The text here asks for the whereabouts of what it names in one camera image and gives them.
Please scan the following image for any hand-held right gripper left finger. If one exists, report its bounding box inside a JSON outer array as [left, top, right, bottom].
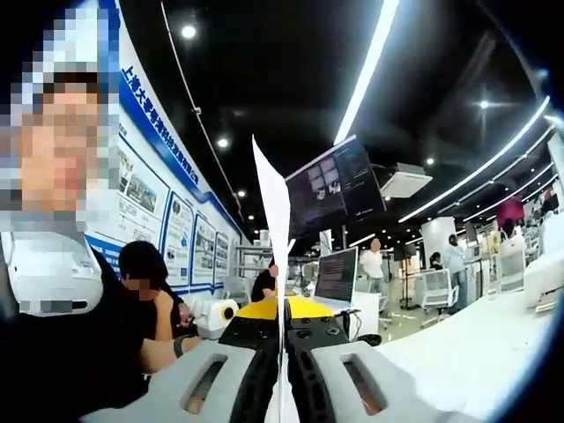
[[78, 297, 284, 423]]

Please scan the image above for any hanging display screen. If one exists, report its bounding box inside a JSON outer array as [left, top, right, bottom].
[[284, 134, 388, 241]]

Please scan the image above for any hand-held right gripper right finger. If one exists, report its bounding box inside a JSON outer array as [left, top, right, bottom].
[[284, 295, 484, 423]]

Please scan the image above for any ceiling conduit pipe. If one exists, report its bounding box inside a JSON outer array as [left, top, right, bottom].
[[160, 0, 244, 217]]

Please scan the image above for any metal shelf rack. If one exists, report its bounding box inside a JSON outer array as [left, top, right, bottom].
[[234, 244, 275, 292]]

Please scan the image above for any white printing paper sheet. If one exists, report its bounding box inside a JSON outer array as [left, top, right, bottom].
[[250, 133, 303, 423]]

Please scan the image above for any ceiling air conditioner unit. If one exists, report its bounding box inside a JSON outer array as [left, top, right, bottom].
[[379, 162, 434, 199]]

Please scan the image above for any white wearable neck device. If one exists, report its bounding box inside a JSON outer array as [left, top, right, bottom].
[[0, 231, 105, 318]]

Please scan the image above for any person's black shirt torso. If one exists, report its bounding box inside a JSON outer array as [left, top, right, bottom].
[[0, 250, 153, 423]]

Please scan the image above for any long ceiling light strip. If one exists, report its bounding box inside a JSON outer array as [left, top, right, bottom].
[[333, 0, 400, 146], [398, 94, 552, 224]]

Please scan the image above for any white office chair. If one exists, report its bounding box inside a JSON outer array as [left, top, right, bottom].
[[416, 268, 460, 327], [497, 237, 528, 294]]

